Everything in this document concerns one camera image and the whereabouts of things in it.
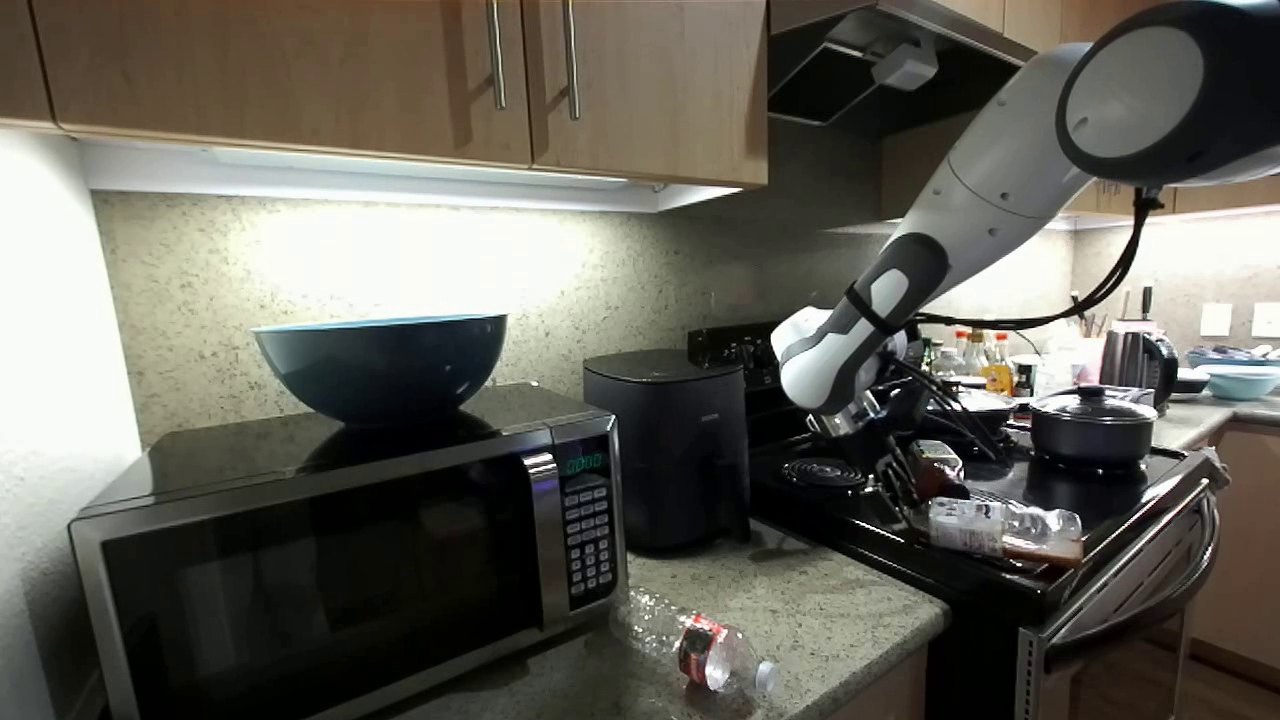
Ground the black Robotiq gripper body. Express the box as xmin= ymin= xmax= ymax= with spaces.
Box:
xmin=851 ymin=390 xmax=942 ymax=470

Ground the clear bag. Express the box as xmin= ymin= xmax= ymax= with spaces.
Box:
xmin=924 ymin=490 xmax=1086 ymax=572

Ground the small dark sauce bottle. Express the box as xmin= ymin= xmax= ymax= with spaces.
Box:
xmin=909 ymin=436 xmax=973 ymax=501

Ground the yellow oil bottle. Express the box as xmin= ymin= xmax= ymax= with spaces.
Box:
xmin=979 ymin=329 xmax=1019 ymax=401

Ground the black electric stove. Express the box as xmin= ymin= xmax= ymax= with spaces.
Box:
xmin=682 ymin=317 xmax=1230 ymax=720

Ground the clear water bottle red label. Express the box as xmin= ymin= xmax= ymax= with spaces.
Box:
xmin=622 ymin=591 xmax=782 ymax=703

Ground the small coil burner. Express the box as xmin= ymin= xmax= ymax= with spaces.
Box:
xmin=774 ymin=455 xmax=873 ymax=497

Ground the black frying pan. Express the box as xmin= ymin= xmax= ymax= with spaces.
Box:
xmin=932 ymin=387 xmax=1032 ymax=452

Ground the black pot with lid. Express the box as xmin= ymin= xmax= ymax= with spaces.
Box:
xmin=1024 ymin=384 xmax=1158 ymax=475

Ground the black air fryer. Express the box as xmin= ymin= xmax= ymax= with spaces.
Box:
xmin=579 ymin=347 xmax=754 ymax=560

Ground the steel electric kettle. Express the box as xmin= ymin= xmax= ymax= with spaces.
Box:
xmin=1095 ymin=321 xmax=1183 ymax=410

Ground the wooden lower cabinet door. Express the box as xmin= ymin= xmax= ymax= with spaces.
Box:
xmin=823 ymin=644 xmax=932 ymax=720

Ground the light blue dish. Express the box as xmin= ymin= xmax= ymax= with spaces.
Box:
xmin=1196 ymin=356 xmax=1280 ymax=405

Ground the range hood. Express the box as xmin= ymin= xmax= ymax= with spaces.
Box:
xmin=769 ymin=0 xmax=1057 ymax=139

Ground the narrow wooden upper cabinet door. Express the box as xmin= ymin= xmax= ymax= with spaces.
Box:
xmin=520 ymin=0 xmax=774 ymax=189

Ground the dark blue bowl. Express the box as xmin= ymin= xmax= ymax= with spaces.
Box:
xmin=252 ymin=313 xmax=513 ymax=431

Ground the under-cabinet light strip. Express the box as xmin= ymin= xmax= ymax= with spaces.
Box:
xmin=74 ymin=137 xmax=744 ymax=219

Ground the black steel microwave oven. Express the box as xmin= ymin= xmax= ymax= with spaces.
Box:
xmin=68 ymin=384 xmax=632 ymax=720

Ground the wide wooden upper cabinet door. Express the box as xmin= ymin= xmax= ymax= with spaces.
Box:
xmin=27 ymin=0 xmax=535 ymax=166

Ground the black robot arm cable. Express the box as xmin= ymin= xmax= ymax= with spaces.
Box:
xmin=916 ymin=183 xmax=1168 ymax=330

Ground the oven door handle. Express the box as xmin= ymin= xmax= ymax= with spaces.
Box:
xmin=1043 ymin=452 xmax=1227 ymax=657

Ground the silver upper cabinet handle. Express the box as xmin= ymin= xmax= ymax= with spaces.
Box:
xmin=484 ymin=0 xmax=514 ymax=116
xmin=556 ymin=0 xmax=586 ymax=123

